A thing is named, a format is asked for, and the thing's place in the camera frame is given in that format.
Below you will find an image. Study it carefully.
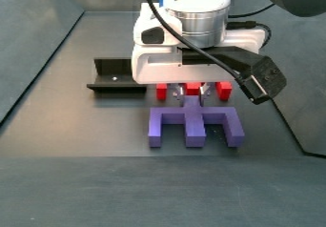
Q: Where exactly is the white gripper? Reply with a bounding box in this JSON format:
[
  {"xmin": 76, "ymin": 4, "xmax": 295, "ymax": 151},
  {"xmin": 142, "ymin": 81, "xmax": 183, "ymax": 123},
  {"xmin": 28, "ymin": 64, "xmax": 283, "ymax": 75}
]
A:
[{"xmin": 130, "ymin": 3, "xmax": 264, "ymax": 107}]

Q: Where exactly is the purple E-shaped block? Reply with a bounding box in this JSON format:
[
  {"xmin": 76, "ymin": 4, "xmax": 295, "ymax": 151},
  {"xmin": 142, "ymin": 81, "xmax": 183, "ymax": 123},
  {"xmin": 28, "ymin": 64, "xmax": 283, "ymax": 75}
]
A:
[{"xmin": 148, "ymin": 95, "xmax": 244, "ymax": 148}]

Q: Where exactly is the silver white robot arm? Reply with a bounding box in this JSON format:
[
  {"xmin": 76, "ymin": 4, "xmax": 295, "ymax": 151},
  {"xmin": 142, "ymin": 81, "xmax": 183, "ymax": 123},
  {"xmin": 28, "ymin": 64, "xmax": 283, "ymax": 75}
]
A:
[{"xmin": 130, "ymin": 0, "xmax": 267, "ymax": 104}]

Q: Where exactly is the black angle fixture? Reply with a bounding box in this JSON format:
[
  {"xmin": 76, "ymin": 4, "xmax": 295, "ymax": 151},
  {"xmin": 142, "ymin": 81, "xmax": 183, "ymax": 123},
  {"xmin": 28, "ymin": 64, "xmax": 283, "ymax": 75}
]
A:
[{"xmin": 86, "ymin": 57, "xmax": 146, "ymax": 93}]

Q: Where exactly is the red E-shaped block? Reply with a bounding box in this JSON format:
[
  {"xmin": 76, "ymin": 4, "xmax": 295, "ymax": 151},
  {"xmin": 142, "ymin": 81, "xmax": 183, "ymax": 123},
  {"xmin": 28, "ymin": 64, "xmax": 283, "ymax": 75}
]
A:
[{"xmin": 154, "ymin": 81, "xmax": 232, "ymax": 101}]

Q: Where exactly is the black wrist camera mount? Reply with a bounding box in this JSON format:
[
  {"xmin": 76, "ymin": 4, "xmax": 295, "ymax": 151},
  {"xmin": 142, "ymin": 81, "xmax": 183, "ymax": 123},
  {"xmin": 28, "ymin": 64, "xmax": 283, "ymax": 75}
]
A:
[{"xmin": 180, "ymin": 45, "xmax": 287, "ymax": 106}]

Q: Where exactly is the black cable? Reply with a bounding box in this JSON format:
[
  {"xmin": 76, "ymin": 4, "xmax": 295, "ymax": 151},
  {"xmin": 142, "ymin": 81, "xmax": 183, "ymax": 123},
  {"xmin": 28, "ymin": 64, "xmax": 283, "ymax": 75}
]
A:
[{"xmin": 141, "ymin": 0, "xmax": 272, "ymax": 93}]

